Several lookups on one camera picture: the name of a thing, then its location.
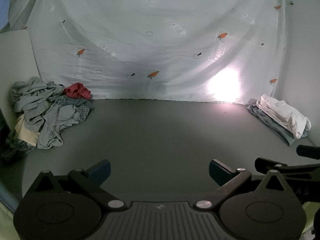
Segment dark checked cloth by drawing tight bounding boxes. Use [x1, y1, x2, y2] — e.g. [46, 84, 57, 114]
[1, 130, 38, 162]

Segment white board panel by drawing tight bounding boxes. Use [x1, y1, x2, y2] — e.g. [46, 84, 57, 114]
[0, 29, 42, 85]

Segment teal cushion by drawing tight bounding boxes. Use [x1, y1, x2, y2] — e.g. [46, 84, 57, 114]
[0, 180, 23, 215]

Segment red plaid cloth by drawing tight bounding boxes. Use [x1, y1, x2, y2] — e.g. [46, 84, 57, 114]
[62, 82, 93, 100]

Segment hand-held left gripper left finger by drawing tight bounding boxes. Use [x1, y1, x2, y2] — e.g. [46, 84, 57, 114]
[24, 159, 127, 210]

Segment folded white garment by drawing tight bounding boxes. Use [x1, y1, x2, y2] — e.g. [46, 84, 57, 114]
[256, 94, 312, 140]

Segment pile of crumpled clothes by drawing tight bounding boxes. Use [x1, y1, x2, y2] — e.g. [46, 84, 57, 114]
[11, 77, 66, 131]

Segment blue checked cloth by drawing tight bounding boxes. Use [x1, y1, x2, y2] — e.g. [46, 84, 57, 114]
[59, 96, 96, 132]

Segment cream cloth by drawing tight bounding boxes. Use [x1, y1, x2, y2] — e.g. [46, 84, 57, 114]
[14, 114, 40, 147]

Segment carrot print white sheet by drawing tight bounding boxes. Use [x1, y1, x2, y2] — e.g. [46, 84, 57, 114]
[5, 0, 288, 104]

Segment grey sweatpants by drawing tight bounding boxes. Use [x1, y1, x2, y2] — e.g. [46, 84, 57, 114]
[37, 104, 76, 150]

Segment green cloth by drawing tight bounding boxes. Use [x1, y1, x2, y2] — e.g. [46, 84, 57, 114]
[0, 199, 16, 240]

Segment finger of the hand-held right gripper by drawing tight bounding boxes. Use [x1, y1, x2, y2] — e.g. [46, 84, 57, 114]
[254, 157, 288, 175]
[296, 144, 320, 160]

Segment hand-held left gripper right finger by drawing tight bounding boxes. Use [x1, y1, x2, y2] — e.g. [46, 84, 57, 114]
[194, 159, 299, 210]

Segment folded blue garment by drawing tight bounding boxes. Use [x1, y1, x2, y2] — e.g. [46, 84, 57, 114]
[247, 104, 309, 147]

